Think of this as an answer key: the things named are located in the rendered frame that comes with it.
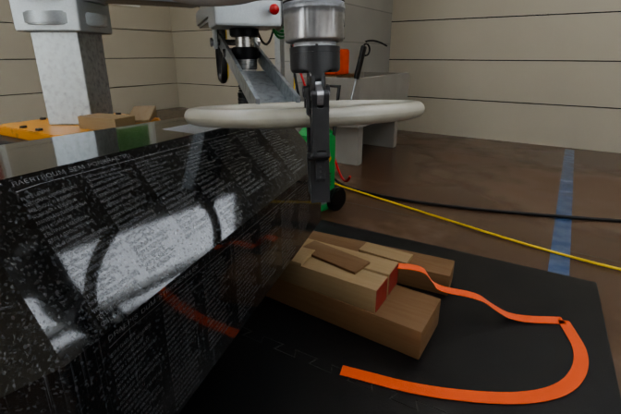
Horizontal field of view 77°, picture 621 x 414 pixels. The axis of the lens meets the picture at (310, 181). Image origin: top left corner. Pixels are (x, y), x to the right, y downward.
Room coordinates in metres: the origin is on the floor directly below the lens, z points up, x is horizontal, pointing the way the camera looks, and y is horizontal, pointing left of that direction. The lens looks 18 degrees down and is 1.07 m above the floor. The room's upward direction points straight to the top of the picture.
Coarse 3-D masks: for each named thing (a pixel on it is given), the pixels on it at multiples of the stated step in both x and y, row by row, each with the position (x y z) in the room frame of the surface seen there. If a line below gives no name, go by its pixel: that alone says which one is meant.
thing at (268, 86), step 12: (228, 48) 1.45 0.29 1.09; (228, 60) 1.42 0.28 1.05; (264, 60) 1.39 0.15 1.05; (240, 72) 1.21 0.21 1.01; (252, 72) 1.36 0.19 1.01; (264, 72) 1.37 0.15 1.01; (276, 72) 1.24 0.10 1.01; (240, 84) 1.21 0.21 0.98; (252, 84) 1.25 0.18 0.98; (264, 84) 1.26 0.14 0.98; (276, 84) 1.24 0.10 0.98; (288, 84) 1.14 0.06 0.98; (252, 96) 1.05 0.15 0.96; (264, 96) 1.16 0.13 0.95; (276, 96) 1.17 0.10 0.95; (288, 96) 1.12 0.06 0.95
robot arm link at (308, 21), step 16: (304, 0) 0.58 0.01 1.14; (320, 0) 0.58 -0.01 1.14; (336, 0) 0.59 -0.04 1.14; (288, 16) 0.59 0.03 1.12; (304, 16) 0.58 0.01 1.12; (320, 16) 0.57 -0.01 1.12; (336, 16) 0.59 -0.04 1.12; (288, 32) 0.59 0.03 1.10; (304, 32) 0.57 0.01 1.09; (320, 32) 0.57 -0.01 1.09; (336, 32) 0.59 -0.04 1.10
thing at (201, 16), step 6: (204, 6) 1.68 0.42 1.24; (198, 12) 1.97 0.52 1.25; (204, 12) 1.69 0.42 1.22; (198, 18) 2.00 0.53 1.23; (204, 18) 1.71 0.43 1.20; (198, 24) 2.03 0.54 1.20; (204, 24) 1.85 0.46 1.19; (216, 30) 1.59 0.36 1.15; (216, 36) 1.59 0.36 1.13; (216, 42) 1.59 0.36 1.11; (216, 48) 1.59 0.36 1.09
